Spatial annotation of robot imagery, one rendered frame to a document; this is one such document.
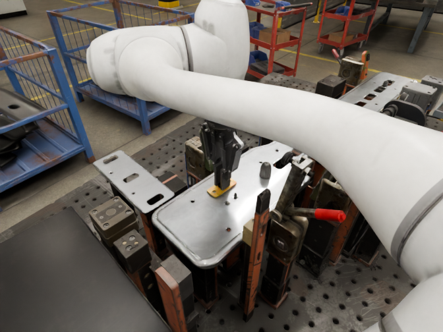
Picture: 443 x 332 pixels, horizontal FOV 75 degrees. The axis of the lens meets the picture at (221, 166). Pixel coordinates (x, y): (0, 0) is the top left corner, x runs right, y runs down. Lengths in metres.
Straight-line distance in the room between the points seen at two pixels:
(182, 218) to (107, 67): 0.39
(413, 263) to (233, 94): 0.23
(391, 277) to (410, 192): 0.91
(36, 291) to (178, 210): 0.33
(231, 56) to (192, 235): 0.40
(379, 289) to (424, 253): 0.87
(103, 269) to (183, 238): 0.18
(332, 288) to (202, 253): 0.49
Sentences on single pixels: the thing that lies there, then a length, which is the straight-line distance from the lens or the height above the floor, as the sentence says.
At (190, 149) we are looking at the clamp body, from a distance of 0.88.
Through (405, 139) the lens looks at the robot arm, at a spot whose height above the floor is 1.44.
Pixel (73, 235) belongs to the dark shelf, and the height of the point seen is 1.03.
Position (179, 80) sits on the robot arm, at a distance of 0.38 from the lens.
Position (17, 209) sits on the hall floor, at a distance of 2.54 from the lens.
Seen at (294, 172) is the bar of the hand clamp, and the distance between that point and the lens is 0.56.
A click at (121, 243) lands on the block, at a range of 0.61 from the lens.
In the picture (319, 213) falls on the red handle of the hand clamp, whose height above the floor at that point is 1.13.
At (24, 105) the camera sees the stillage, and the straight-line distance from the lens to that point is 2.74.
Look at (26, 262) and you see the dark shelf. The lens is 0.73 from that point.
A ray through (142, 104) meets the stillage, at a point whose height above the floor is 0.33.
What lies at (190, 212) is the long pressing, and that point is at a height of 1.00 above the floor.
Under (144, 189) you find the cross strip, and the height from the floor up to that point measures 1.00.
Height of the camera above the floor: 1.55
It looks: 40 degrees down
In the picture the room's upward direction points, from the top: straight up
